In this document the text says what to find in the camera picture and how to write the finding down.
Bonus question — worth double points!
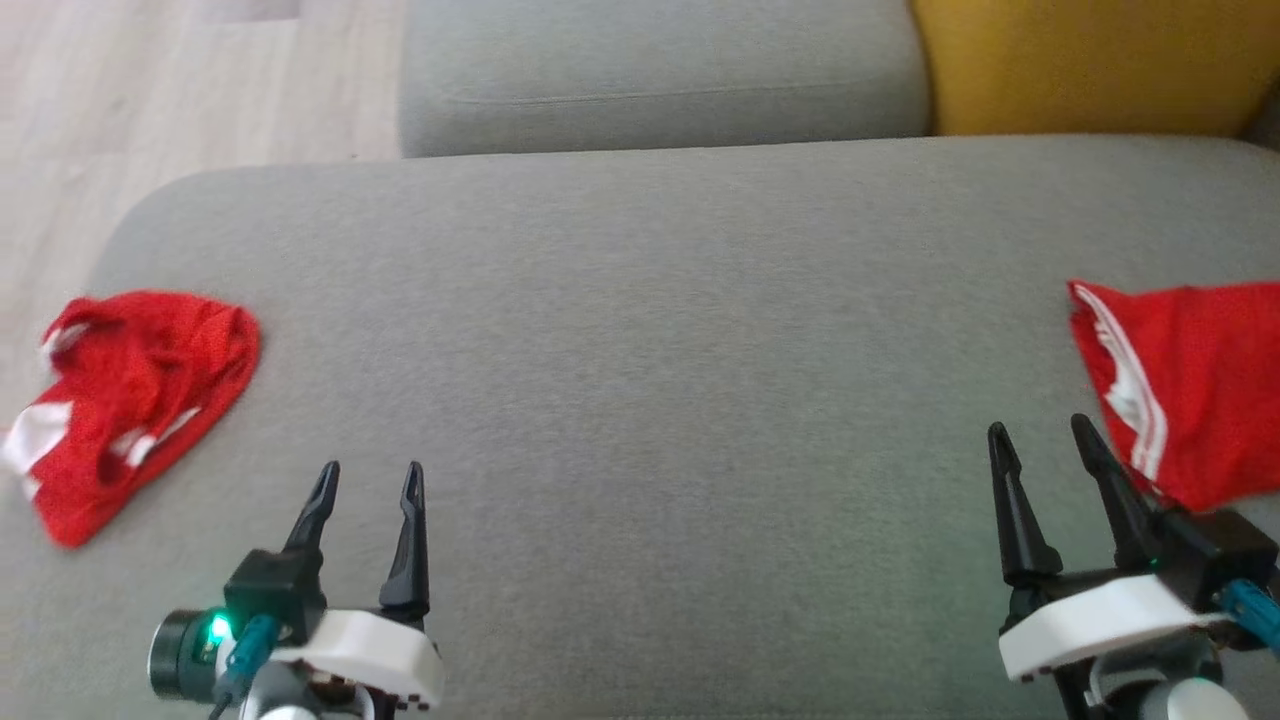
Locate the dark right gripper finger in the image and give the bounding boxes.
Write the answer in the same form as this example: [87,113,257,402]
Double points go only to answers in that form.
[1069,413,1163,573]
[986,421,1065,589]

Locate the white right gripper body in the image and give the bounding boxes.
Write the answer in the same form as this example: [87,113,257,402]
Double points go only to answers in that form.
[997,565,1233,685]

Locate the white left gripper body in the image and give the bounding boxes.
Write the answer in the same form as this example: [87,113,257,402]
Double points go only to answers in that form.
[268,606,447,713]

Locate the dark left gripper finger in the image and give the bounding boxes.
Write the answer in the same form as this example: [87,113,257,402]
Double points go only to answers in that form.
[379,460,432,619]
[282,460,342,561]

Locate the red Bulls basketball jersey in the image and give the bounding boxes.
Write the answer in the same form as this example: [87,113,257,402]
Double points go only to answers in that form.
[1066,279,1280,514]

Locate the red mesh basketball shorts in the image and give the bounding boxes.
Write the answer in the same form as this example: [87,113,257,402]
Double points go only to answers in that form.
[0,289,264,550]

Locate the large grey sofa seat cushion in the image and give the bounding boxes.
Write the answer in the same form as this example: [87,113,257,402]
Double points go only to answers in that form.
[0,135,1280,720]

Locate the mustard yellow cushion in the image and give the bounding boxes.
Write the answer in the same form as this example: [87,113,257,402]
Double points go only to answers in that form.
[909,0,1280,140]

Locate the grey sofa back cushion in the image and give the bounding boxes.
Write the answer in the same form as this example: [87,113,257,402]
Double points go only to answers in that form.
[398,0,934,160]

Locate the blue-plug left camera cable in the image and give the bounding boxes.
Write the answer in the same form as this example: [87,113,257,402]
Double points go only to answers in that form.
[208,612,282,720]

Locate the blue-plug camera cable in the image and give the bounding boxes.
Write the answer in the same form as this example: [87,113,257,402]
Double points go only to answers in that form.
[1213,577,1280,653]
[208,612,282,720]

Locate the blue-plug right camera cable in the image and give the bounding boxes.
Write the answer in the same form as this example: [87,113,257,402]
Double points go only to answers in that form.
[1213,577,1280,653]

